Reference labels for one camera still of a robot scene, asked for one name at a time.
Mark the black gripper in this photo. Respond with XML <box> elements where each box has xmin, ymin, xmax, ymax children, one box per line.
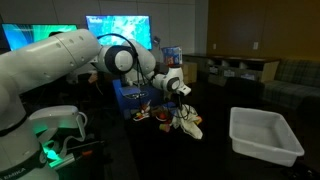
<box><xmin>171</xmin><ymin>93</ymin><xmax>188</xmax><ymax>111</ymax></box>

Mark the white terry towel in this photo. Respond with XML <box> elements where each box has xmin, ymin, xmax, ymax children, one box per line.
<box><xmin>170</xmin><ymin>103</ymin><xmax>204</xmax><ymax>140</ymax></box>

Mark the white plastic bin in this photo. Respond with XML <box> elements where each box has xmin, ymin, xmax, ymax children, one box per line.
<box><xmin>229</xmin><ymin>106</ymin><xmax>305</xmax><ymax>168</ymax></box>

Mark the cardboard box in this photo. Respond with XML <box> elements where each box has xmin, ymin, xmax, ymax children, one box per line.
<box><xmin>181</xmin><ymin>62</ymin><xmax>198</xmax><ymax>85</ymax></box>

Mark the small stacking cup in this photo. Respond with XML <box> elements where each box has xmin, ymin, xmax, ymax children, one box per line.
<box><xmin>158</xmin><ymin>123</ymin><xmax>171</xmax><ymax>133</ymax></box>

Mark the blue printed carton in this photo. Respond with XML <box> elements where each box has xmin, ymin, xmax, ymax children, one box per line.
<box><xmin>161</xmin><ymin>46</ymin><xmax>184</xmax><ymax>67</ymax></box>

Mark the wooden shelf cabinet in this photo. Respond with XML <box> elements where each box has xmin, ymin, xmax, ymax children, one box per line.
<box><xmin>183</xmin><ymin>54</ymin><xmax>281</xmax><ymax>88</ymax></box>

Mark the green plaid sofa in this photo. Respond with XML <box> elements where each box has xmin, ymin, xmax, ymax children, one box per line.
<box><xmin>262</xmin><ymin>59</ymin><xmax>320</xmax><ymax>111</ymax></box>

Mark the white VR headset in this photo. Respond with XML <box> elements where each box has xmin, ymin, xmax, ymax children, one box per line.
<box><xmin>28</xmin><ymin>105</ymin><xmax>88</xmax><ymax>143</ymax></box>

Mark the green lit monitor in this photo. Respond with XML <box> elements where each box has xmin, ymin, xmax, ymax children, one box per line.
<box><xmin>1</xmin><ymin>23</ymin><xmax>78</xmax><ymax>52</ymax></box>

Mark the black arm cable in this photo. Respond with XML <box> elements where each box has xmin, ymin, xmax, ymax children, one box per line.
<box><xmin>96</xmin><ymin>33</ymin><xmax>158</xmax><ymax>88</ymax></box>

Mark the large wall screen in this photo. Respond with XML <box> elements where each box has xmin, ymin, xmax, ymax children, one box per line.
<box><xmin>85</xmin><ymin>14</ymin><xmax>154</xmax><ymax>51</ymax></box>

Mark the orange handled tool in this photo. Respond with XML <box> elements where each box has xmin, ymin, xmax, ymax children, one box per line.
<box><xmin>53</xmin><ymin>149</ymin><xmax>94</xmax><ymax>171</ymax></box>

